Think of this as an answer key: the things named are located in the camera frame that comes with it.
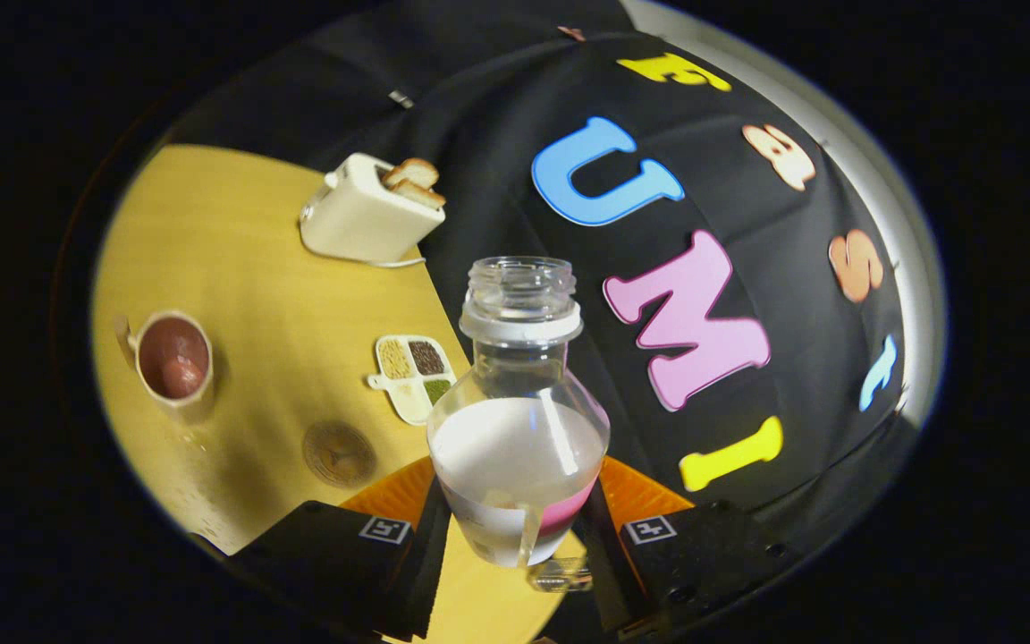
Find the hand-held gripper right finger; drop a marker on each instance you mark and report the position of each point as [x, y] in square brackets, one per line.
[609, 581]

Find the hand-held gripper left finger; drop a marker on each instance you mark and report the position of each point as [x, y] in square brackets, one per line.
[426, 581]

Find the round wooden coaster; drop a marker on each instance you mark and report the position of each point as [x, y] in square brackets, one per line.
[339, 454]

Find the clear juice bottle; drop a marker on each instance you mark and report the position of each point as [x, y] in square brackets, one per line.
[519, 447]

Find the cream sectioned tray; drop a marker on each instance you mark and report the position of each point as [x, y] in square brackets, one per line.
[408, 401]

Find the wooden table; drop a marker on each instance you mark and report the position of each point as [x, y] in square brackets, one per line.
[282, 295]

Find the cream toaster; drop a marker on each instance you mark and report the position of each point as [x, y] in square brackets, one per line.
[363, 219]

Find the toast bread slice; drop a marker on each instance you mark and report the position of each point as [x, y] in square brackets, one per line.
[412, 172]
[421, 194]

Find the small silver clip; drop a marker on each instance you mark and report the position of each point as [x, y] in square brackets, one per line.
[401, 98]

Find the red cloth clip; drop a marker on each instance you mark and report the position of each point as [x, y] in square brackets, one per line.
[571, 33]

